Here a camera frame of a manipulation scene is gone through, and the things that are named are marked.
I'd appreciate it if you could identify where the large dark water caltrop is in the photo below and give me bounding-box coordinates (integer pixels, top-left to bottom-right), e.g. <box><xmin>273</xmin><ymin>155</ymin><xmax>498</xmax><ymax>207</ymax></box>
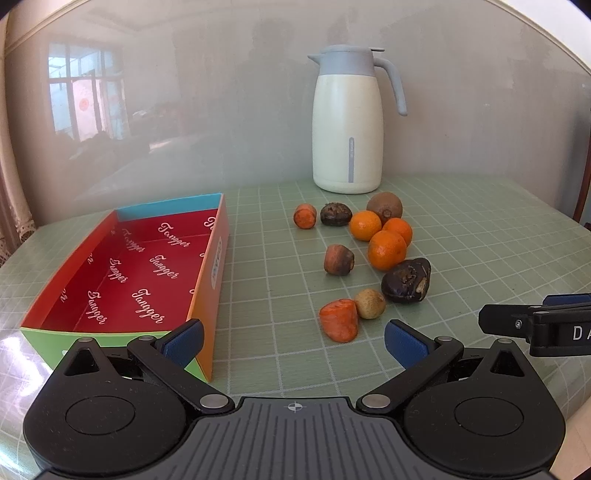
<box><xmin>381</xmin><ymin>258</ymin><xmax>432</xmax><ymax>304</ymax></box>

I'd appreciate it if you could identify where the small tan kiwi fruit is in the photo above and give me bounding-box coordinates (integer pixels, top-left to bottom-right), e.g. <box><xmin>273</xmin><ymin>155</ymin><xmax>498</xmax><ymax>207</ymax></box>
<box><xmin>354</xmin><ymin>289</ymin><xmax>386</xmax><ymax>320</ymax></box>

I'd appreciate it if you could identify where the large orange carrot piece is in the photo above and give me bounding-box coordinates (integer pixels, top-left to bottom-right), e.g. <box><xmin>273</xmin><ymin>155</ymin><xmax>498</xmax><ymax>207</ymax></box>
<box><xmin>318</xmin><ymin>299</ymin><xmax>359</xmax><ymax>343</ymax></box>

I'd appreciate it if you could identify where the orange tangerine front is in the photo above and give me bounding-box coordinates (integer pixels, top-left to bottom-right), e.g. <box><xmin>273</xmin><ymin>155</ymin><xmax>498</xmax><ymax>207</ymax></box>
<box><xmin>368</xmin><ymin>230</ymin><xmax>407</xmax><ymax>272</ymax></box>

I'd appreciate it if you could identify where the orange tangerine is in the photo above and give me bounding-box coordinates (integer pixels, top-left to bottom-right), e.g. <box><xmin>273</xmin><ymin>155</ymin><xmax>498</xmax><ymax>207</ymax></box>
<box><xmin>368</xmin><ymin>230</ymin><xmax>407</xmax><ymax>272</ymax></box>
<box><xmin>383</xmin><ymin>218</ymin><xmax>414</xmax><ymax>246</ymax></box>
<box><xmin>349</xmin><ymin>210</ymin><xmax>383</xmax><ymax>242</ymax></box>

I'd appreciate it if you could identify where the brownish carrot piece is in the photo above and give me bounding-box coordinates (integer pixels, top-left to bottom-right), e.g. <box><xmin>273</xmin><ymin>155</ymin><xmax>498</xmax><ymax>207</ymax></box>
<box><xmin>324</xmin><ymin>244</ymin><xmax>355</xmax><ymax>276</ymax></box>

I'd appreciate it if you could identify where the brown kiwi fruit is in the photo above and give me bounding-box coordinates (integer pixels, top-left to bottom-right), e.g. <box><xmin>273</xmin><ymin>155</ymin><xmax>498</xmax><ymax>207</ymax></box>
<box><xmin>367</xmin><ymin>192</ymin><xmax>404</xmax><ymax>224</ymax></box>

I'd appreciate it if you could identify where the dark round water chestnut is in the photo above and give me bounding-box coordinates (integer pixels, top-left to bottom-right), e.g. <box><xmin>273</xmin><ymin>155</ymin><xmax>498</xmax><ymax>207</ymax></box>
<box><xmin>321</xmin><ymin>202</ymin><xmax>353</xmax><ymax>227</ymax></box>

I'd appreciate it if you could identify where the small carrot piece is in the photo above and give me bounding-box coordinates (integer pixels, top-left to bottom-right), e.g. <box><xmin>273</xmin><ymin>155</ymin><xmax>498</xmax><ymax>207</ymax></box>
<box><xmin>293</xmin><ymin>203</ymin><xmax>317</xmax><ymax>230</ymax></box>

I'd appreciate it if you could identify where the dark wooden side stand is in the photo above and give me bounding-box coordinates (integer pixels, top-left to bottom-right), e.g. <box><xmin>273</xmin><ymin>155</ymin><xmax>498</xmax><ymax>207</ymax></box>
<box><xmin>572</xmin><ymin>155</ymin><xmax>591</xmax><ymax>222</ymax></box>

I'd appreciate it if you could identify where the red colourful cardboard box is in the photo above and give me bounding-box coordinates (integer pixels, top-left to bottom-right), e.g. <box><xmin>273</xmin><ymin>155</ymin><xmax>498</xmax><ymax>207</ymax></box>
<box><xmin>21</xmin><ymin>193</ymin><xmax>229</xmax><ymax>382</ymax></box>

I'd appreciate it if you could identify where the beige patterned curtain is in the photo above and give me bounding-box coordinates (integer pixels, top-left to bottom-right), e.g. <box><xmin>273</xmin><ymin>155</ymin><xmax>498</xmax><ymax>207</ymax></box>
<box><xmin>0</xmin><ymin>17</ymin><xmax>37</xmax><ymax>265</ymax></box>

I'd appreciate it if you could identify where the cream thermos jug grey lid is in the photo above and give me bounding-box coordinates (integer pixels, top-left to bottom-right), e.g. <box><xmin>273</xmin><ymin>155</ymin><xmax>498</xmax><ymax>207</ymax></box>
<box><xmin>308</xmin><ymin>44</ymin><xmax>408</xmax><ymax>194</ymax></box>

